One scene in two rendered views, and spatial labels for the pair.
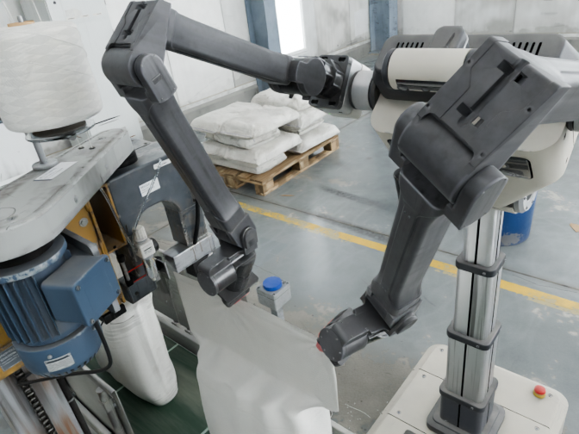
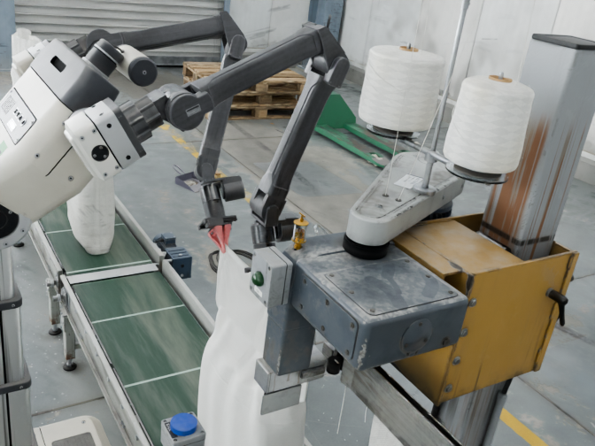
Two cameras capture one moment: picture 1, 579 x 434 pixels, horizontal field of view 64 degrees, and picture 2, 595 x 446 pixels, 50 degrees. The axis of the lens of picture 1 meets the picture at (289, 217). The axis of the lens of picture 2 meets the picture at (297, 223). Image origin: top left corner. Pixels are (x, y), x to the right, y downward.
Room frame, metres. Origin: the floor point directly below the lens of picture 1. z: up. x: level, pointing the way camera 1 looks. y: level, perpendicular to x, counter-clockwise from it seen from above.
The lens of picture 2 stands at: (2.25, 0.51, 1.89)
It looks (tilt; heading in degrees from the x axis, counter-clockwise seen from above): 24 degrees down; 192
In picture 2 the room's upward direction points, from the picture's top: 8 degrees clockwise
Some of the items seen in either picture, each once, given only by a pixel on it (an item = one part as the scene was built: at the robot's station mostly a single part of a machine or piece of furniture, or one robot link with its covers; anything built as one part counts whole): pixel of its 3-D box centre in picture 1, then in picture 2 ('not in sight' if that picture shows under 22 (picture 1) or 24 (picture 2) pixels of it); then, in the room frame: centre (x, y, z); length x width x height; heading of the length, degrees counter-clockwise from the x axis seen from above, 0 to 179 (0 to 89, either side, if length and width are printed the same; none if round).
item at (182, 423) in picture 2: (272, 284); (183, 426); (1.19, 0.08, 0.84); 0.06 x 0.06 x 0.02
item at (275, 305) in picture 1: (274, 293); (182, 436); (1.19, 0.08, 0.81); 0.08 x 0.08 x 0.06; 46
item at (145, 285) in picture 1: (136, 284); not in sight; (1.01, 0.42, 1.04); 0.08 x 0.06 x 0.05; 136
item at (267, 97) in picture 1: (284, 98); not in sight; (4.58, -0.11, 0.56); 0.67 x 0.43 x 0.15; 46
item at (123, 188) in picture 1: (130, 195); (359, 324); (1.18, 0.43, 1.21); 0.30 x 0.25 x 0.30; 46
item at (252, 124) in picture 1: (260, 120); not in sight; (3.96, 0.13, 0.56); 0.66 x 0.42 x 0.15; 136
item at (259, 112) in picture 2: not in sight; (245, 102); (-4.54, -1.75, 0.07); 1.20 x 0.82 x 0.14; 134
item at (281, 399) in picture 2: (201, 260); (275, 393); (1.17, 0.28, 0.98); 0.09 x 0.05 x 0.05; 136
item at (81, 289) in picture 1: (84, 293); not in sight; (0.69, 0.38, 1.25); 0.10 x 0.08 x 0.12; 161
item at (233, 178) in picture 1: (270, 157); not in sight; (4.32, 0.10, 0.07); 1.20 x 0.82 x 0.14; 138
